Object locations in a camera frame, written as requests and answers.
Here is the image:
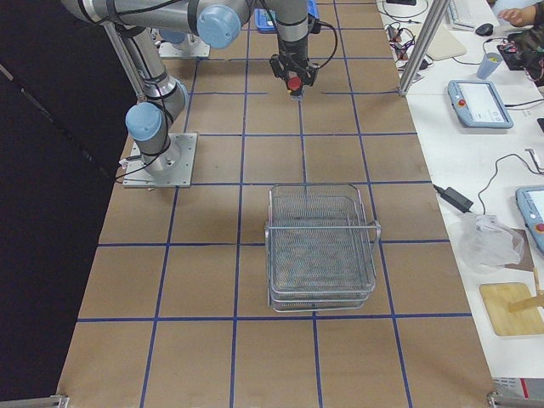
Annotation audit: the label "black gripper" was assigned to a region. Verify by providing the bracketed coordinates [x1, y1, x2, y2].
[269, 37, 317, 86]

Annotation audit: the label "red emergency stop button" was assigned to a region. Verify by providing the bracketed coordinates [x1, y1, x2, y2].
[286, 76, 303, 100]

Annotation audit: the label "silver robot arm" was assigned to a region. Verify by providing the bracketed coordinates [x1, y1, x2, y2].
[159, 29, 201, 49]
[62, 1, 320, 184]

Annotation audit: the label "person hand on mouse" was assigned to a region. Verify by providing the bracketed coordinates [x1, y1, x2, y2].
[497, 8, 534, 27]

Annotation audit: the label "blue plastic tray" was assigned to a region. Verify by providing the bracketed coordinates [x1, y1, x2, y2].
[253, 0, 320, 34]

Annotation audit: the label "beige pad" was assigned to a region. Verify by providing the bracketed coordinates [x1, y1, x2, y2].
[427, 25, 467, 60]

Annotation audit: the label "white keyboard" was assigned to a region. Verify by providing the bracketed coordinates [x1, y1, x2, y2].
[446, 0, 477, 31]

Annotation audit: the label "upper blue teach pendant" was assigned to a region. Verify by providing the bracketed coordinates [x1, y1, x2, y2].
[447, 80, 513, 129]

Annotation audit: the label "blue teach pendant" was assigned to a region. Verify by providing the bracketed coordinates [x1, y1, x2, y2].
[515, 185, 544, 253]
[447, 80, 513, 129]

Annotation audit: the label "black computer mouse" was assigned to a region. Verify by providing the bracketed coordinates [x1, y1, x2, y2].
[474, 23, 494, 37]

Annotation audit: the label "lavender plastic cup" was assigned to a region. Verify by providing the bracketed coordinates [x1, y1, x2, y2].
[476, 52, 503, 80]

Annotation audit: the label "black power adapter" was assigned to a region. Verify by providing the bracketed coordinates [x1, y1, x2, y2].
[434, 186, 473, 213]

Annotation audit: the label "clear plastic bag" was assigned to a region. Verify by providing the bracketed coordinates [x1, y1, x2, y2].
[458, 213, 525, 268]

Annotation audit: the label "lower blue teach pendant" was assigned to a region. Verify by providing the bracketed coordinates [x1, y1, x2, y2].
[515, 185, 544, 253]

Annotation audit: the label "wooden board with stand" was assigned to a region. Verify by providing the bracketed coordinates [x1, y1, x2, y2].
[479, 269, 543, 337]

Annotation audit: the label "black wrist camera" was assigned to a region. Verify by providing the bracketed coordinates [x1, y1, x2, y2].
[308, 14, 321, 35]

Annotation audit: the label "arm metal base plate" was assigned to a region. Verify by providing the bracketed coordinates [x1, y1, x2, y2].
[158, 37, 210, 60]
[122, 133, 198, 188]

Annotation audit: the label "tangled cables on desk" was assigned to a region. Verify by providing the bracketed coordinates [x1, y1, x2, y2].
[384, 23, 430, 71]

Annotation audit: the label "aluminium frame post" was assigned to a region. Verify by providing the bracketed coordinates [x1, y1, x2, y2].
[398, 0, 450, 97]

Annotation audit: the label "silver wire mesh shelf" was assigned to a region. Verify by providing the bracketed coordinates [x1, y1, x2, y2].
[265, 184, 381, 313]

